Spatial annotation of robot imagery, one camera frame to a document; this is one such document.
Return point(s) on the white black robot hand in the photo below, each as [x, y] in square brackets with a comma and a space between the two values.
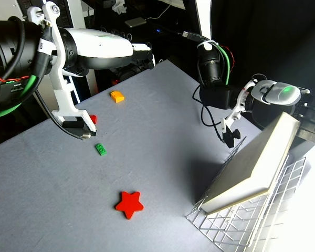
[278, 92]
[99, 47]

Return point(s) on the cream paperback book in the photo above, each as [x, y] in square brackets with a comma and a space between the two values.
[246, 162]

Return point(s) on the grey flat device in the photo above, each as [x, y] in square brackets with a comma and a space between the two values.
[135, 22]

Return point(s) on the white crumpled tissue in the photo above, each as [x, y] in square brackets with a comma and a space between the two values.
[119, 7]

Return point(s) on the orange toy brick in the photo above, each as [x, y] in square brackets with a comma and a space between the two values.
[117, 97]

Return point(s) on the red toy brick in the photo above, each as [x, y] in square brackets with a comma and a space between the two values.
[94, 118]

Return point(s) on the green toy brick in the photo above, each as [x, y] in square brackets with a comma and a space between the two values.
[101, 148]

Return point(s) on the grey table cloth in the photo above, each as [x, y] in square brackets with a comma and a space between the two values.
[147, 144]

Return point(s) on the red star block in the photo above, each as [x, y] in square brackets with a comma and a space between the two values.
[130, 204]

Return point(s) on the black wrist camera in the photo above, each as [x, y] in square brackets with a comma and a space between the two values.
[229, 139]
[73, 125]

